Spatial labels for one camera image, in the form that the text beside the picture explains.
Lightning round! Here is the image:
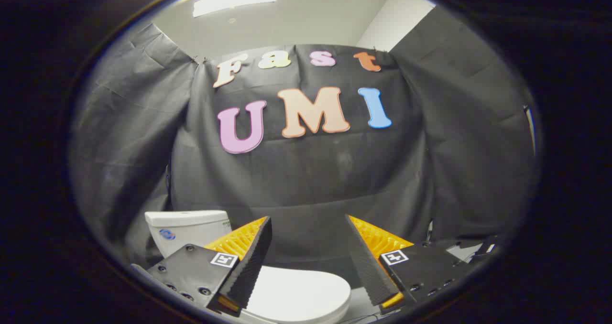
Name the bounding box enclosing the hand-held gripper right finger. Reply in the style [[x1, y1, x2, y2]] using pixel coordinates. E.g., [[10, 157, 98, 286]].
[[345, 214, 473, 315]]

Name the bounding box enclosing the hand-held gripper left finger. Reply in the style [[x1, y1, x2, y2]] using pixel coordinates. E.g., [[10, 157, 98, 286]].
[[143, 216, 273, 319]]

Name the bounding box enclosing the white toilet lid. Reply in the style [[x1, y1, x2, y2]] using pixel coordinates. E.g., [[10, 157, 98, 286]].
[[241, 266, 352, 324]]

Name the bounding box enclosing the white toilet with tank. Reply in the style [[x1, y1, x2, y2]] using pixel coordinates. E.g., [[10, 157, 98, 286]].
[[145, 210, 352, 324]]

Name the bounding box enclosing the black backdrop cloth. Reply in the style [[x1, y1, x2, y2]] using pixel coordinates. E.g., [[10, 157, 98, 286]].
[[69, 6, 538, 286]]

